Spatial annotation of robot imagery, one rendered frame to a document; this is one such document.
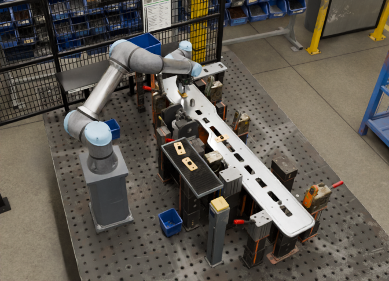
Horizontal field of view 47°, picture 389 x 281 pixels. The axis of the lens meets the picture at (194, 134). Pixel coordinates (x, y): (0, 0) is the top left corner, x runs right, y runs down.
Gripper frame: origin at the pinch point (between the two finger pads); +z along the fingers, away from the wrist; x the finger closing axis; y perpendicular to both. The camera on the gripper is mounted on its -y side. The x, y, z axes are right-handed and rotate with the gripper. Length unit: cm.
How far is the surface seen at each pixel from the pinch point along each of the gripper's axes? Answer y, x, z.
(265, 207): 98, -7, 1
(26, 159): -95, -95, 105
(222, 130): 40.8, 4.2, 1.8
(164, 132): 34.4, -30.3, -5.5
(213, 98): 8.3, 18.2, 6.6
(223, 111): 21.7, 17.3, 7.3
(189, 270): 96, -47, 31
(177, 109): 28.6, -19.1, -13.8
